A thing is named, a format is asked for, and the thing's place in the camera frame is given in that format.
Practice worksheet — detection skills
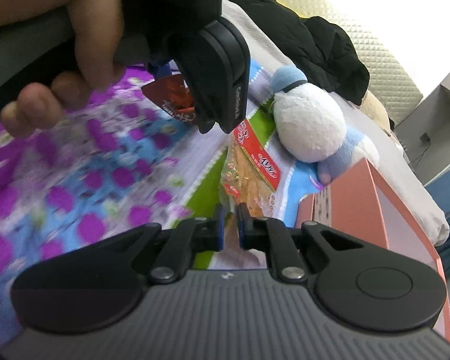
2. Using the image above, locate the red orange packet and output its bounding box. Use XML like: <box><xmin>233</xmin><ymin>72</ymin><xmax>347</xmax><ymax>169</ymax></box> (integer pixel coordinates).
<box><xmin>142</xmin><ymin>74</ymin><xmax>201</xmax><ymax>126</ymax></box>

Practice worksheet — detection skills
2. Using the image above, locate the purple floral bed sheet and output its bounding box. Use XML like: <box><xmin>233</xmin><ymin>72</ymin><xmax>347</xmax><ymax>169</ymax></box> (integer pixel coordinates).
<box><xmin>0</xmin><ymin>60</ymin><xmax>323</xmax><ymax>346</ymax></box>

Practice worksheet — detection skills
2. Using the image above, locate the blue board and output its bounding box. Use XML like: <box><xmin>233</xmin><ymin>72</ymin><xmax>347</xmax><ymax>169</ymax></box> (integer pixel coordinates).
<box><xmin>424</xmin><ymin>170</ymin><xmax>450</xmax><ymax>216</ymax></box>

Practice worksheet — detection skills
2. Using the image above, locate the person's left hand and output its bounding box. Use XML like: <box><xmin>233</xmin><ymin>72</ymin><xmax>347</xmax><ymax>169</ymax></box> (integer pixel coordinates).
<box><xmin>0</xmin><ymin>0</ymin><xmax>127</xmax><ymax>140</ymax></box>

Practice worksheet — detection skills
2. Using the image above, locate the pink cardboard box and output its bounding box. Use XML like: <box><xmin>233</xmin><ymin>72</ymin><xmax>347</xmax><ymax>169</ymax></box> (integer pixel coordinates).
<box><xmin>294</xmin><ymin>157</ymin><xmax>450</xmax><ymax>349</ymax></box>

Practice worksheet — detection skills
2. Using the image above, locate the clear biscuit packet red label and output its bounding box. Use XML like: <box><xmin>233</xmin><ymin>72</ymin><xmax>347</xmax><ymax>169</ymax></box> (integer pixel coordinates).
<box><xmin>219</xmin><ymin>118</ymin><xmax>286</xmax><ymax>250</ymax></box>

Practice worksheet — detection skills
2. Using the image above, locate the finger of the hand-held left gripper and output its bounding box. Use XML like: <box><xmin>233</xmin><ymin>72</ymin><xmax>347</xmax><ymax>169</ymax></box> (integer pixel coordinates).
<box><xmin>148</xmin><ymin>58</ymin><xmax>174</xmax><ymax>80</ymax></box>
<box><xmin>176</xmin><ymin>55</ymin><xmax>219</xmax><ymax>134</ymax></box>

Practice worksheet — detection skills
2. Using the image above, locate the white wardrobe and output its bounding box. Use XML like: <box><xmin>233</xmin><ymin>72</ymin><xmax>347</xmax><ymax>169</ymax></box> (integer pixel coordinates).
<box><xmin>394</xmin><ymin>45</ymin><xmax>450</xmax><ymax>188</ymax></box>

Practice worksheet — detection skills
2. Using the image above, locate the beige pillow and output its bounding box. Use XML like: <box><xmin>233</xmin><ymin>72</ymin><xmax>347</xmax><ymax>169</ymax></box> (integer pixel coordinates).
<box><xmin>360</xmin><ymin>92</ymin><xmax>392</xmax><ymax>136</ymax></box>

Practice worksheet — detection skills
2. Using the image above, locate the cream quilted headboard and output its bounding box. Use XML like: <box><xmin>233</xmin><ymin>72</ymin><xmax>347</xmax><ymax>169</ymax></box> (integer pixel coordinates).
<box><xmin>247</xmin><ymin>0</ymin><xmax>422</xmax><ymax>128</ymax></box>

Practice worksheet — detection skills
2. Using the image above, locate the black jacket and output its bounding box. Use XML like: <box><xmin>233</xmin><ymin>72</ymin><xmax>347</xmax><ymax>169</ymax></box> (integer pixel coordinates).
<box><xmin>223</xmin><ymin>0</ymin><xmax>370</xmax><ymax>106</ymax></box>

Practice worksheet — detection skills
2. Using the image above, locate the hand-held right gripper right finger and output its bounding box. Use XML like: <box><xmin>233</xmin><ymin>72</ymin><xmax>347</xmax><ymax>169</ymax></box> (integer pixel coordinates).
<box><xmin>236</xmin><ymin>202</ymin><xmax>364</xmax><ymax>284</ymax></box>

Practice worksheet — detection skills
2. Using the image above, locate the grey duvet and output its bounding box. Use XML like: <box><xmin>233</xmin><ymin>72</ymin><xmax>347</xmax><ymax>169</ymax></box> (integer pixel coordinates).
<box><xmin>225</xmin><ymin>0</ymin><xmax>449</xmax><ymax>248</ymax></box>

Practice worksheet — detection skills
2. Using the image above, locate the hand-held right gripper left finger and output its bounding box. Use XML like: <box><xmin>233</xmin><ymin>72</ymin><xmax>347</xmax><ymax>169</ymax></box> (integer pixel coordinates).
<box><xmin>114</xmin><ymin>204</ymin><xmax>226</xmax><ymax>286</ymax></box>

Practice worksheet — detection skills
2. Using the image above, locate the white and blue plush toy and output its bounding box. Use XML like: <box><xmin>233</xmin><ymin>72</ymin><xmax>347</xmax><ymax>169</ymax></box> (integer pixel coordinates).
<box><xmin>270</xmin><ymin>65</ymin><xmax>379</xmax><ymax>184</ymax></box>

